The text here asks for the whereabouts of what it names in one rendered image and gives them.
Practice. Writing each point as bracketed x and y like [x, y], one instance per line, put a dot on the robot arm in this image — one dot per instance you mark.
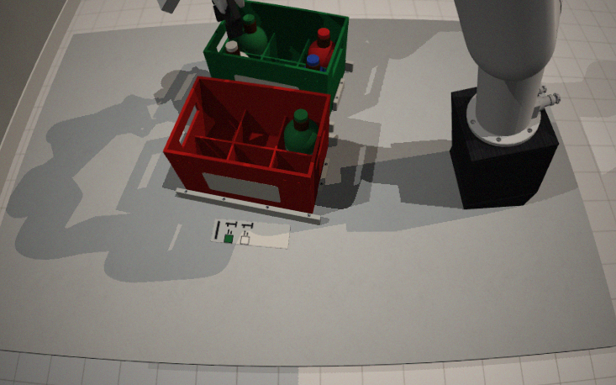
[510, 40]

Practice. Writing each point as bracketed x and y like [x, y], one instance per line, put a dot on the green plastic crate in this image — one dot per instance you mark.
[288, 30]

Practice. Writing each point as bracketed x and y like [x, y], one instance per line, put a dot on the white bottle with grey label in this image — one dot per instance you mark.
[233, 49]

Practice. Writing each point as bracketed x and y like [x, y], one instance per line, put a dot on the white paper pick list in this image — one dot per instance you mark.
[241, 232]

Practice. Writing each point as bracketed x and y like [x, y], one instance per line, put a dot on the red plastic crate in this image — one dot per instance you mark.
[283, 179]

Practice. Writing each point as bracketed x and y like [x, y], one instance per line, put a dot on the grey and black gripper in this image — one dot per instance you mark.
[222, 12]

